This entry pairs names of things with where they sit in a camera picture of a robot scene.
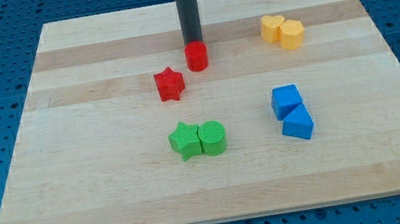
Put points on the yellow heart block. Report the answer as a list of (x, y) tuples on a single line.
[(270, 27)]

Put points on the yellow hexagon block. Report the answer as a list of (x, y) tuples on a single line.
[(291, 34)]

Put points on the green cylinder block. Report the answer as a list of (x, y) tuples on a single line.
[(212, 136)]

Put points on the green star block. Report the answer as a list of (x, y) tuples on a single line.
[(185, 140)]

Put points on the red star block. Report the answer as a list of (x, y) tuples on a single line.
[(170, 84)]

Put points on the red cylinder block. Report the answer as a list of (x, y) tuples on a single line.
[(196, 56)]

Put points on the blue cube block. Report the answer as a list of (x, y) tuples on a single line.
[(284, 100)]

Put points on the blue triangle block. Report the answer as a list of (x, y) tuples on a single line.
[(298, 123)]

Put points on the wooden board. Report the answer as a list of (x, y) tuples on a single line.
[(92, 146)]

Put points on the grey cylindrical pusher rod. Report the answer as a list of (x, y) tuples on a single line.
[(189, 19)]

